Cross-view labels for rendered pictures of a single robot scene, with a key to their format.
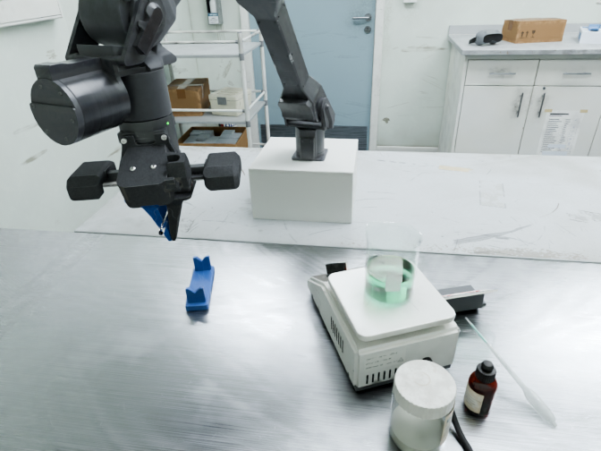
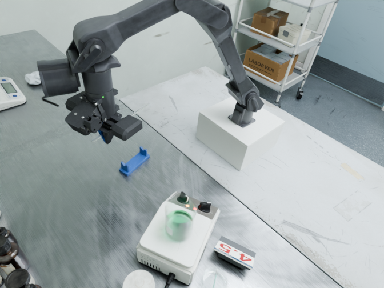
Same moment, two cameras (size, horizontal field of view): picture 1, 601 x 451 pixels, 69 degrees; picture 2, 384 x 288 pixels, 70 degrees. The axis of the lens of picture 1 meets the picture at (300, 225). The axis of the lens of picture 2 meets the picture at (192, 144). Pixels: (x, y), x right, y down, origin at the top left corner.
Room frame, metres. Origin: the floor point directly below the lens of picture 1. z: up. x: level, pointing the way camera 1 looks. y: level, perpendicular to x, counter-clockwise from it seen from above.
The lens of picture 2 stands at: (0.16, -0.27, 1.52)
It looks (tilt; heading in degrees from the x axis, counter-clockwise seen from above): 43 degrees down; 32
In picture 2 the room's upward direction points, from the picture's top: 7 degrees clockwise
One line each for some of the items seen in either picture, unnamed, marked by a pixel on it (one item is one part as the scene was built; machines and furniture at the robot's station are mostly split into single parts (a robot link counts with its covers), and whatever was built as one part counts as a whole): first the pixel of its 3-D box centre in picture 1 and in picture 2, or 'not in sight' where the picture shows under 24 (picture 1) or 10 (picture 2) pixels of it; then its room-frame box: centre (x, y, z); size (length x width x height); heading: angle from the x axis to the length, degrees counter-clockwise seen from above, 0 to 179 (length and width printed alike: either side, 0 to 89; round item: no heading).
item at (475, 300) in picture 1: (454, 292); (235, 251); (0.49, -0.22, 0.92); 0.09 x 0.06 x 0.04; 100
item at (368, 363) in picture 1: (376, 310); (180, 232); (0.44, -0.10, 0.94); 0.22 x 0.13 x 0.08; 14
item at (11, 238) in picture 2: not in sight; (4, 236); (0.19, 0.19, 0.94); 0.03 x 0.03 x 0.07
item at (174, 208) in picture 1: (182, 213); (111, 135); (0.46, 0.14, 1.08); 0.06 x 0.04 x 0.07; 3
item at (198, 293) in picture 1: (199, 280); (134, 159); (0.55, 0.16, 0.92); 0.10 x 0.03 x 0.04; 3
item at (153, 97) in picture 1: (138, 80); (96, 71); (0.47, 0.16, 1.24); 0.09 x 0.06 x 0.07; 153
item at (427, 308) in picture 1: (387, 295); (176, 231); (0.41, -0.10, 0.98); 0.12 x 0.12 x 0.01; 14
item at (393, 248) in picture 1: (388, 264); (179, 219); (0.42, -0.10, 1.03); 0.07 x 0.06 x 0.08; 37
